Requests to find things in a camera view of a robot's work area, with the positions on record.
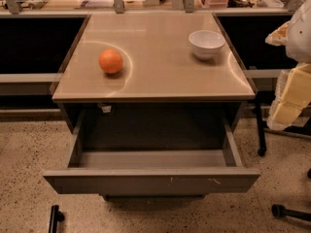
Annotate open grey top drawer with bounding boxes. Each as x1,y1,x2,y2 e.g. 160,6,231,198
44,108,260,197

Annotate orange fruit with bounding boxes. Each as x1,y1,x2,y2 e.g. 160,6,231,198
98,49,123,75

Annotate white ceramic bowl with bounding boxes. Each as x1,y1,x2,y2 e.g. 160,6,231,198
189,30,225,60

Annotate white tag sticker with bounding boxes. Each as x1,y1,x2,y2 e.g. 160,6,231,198
101,105,112,114

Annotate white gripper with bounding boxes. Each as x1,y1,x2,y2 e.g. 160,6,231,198
265,0,311,130

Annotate grey cabinet with beige top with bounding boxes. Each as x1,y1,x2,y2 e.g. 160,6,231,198
49,11,259,134

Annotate black caster leg lower right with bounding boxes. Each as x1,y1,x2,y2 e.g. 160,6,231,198
271,204,311,221

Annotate black chair leg with caster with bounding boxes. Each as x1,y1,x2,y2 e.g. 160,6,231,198
254,98,266,156

